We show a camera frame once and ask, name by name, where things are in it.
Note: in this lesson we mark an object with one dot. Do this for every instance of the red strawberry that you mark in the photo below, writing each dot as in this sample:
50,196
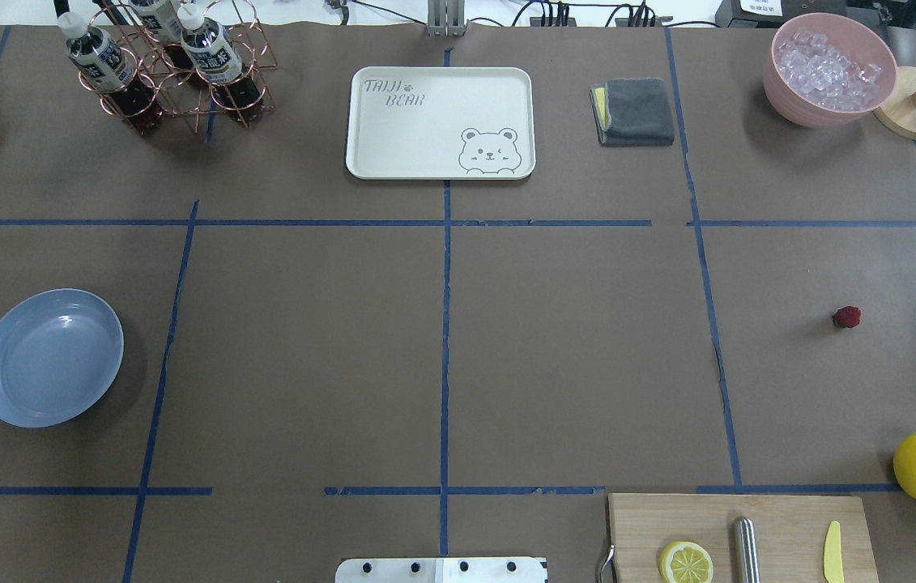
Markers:
848,317

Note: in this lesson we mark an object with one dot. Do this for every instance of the cream bear tray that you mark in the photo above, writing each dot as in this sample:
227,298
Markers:
441,123

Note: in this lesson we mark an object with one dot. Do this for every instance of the lemon half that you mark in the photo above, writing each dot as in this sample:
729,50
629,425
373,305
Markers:
685,561

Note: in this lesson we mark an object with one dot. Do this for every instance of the grey metal post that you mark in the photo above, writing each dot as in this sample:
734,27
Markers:
446,18

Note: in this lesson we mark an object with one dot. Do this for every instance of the left tea bottle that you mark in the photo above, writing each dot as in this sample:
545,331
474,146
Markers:
110,72

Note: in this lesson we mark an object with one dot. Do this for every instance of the right tea bottle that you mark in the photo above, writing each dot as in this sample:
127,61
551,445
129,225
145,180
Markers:
212,51

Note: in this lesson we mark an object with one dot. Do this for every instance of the blue round plate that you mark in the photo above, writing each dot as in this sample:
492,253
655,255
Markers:
60,352

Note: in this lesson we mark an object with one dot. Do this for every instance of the yellow plastic knife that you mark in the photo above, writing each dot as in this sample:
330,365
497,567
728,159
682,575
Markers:
833,567

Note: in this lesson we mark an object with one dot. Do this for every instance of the wooden cutting board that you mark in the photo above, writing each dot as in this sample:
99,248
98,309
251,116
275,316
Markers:
789,531

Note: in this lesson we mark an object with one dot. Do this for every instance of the steel knife handle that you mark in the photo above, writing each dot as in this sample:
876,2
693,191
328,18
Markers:
746,549

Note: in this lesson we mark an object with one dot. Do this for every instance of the tea bottle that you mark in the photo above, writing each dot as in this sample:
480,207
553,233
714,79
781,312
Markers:
212,51
161,22
110,72

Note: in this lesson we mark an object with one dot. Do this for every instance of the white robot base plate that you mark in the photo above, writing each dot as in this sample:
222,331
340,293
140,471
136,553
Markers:
444,569

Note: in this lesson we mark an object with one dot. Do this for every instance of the copper wire bottle rack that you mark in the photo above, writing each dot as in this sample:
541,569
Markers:
181,93

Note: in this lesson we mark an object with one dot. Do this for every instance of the pink bowl with ice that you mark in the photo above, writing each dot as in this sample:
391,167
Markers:
825,70

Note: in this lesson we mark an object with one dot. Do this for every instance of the metal board hook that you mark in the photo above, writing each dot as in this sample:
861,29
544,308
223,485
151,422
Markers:
605,565

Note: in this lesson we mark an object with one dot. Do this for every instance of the yellow sponge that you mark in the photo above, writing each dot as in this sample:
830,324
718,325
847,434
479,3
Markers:
599,96

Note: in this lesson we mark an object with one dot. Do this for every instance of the grey folded cloth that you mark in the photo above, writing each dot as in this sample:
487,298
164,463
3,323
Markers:
640,114

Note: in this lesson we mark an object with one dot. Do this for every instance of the rear tea bottle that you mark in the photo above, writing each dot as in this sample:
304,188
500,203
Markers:
161,22

